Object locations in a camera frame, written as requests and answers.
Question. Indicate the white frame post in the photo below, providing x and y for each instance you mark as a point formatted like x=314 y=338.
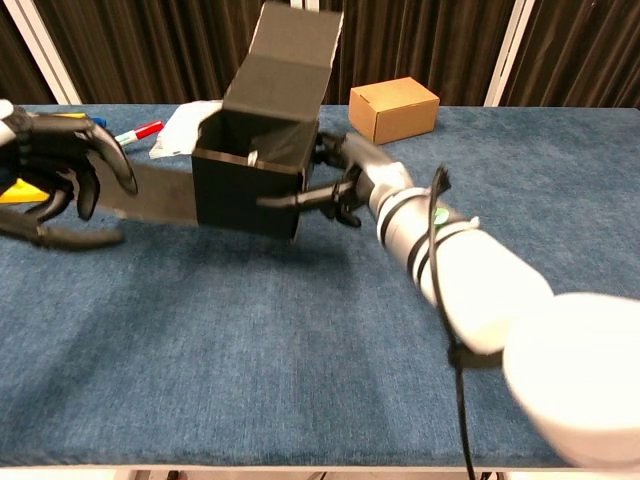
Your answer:
x=307 y=4
x=37 y=55
x=507 y=55

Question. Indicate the blue table mat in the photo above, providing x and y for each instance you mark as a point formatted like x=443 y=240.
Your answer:
x=250 y=350

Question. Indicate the white packet in clear bag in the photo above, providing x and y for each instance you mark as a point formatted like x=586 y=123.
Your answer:
x=180 y=130

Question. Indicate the red and teal marker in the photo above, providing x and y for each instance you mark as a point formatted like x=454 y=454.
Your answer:
x=145 y=131

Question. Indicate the black foldable cardboard box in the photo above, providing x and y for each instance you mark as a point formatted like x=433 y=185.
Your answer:
x=235 y=195

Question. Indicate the small brown cardboard box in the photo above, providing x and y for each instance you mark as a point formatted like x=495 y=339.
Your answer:
x=395 y=112

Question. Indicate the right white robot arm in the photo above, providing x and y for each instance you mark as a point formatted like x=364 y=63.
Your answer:
x=490 y=290

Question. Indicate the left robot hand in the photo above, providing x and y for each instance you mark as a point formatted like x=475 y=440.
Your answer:
x=60 y=145

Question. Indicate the black pleated curtain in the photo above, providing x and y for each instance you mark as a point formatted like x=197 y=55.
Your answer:
x=150 y=50
x=415 y=40
x=15 y=75
x=585 y=50

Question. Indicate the blue bottle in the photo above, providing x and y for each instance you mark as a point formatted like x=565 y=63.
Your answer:
x=99 y=121

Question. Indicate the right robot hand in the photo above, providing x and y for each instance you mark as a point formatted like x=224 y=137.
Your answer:
x=372 y=170

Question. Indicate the yellow test tube rack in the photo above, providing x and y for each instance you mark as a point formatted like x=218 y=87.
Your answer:
x=15 y=192

